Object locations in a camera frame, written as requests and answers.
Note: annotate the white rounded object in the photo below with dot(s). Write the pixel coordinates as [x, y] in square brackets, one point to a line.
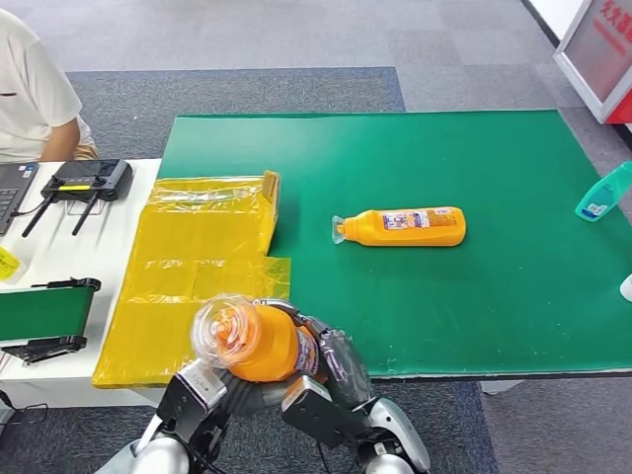
[627, 290]

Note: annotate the small green conveyor belt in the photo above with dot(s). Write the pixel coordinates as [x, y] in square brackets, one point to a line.
[41, 314]

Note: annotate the white and red display stand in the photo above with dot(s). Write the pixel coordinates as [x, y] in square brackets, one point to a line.
[599, 52]

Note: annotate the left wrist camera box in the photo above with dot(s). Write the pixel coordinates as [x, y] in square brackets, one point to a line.
[190, 396]

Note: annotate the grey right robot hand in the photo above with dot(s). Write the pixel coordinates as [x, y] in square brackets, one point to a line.
[346, 373]

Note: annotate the black remote controller with antennas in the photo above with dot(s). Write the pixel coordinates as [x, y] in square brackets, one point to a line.
[91, 178]

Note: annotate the orange bottle with clear cap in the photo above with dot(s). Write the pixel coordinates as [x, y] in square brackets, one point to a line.
[400, 229]
[266, 347]

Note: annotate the yellow plastic sheet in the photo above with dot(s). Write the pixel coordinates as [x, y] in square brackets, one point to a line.
[187, 261]

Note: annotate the yellow label in clear bag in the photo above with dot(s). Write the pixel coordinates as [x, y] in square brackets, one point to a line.
[7, 265]

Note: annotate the green table mat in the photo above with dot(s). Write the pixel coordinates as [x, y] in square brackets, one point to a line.
[395, 157]

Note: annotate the dark laptop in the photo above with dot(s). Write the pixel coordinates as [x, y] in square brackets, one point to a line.
[12, 186]

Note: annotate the teal plastic bottle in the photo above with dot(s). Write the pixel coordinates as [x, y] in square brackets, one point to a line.
[599, 196]

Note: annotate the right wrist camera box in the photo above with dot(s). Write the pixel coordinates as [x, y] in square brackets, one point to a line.
[321, 412]

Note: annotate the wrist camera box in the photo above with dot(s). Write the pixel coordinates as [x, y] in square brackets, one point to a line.
[190, 396]
[321, 412]

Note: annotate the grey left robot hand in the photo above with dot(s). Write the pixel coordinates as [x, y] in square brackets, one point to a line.
[257, 398]

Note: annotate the white table foot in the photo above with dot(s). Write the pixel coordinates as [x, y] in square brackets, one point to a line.
[501, 387]

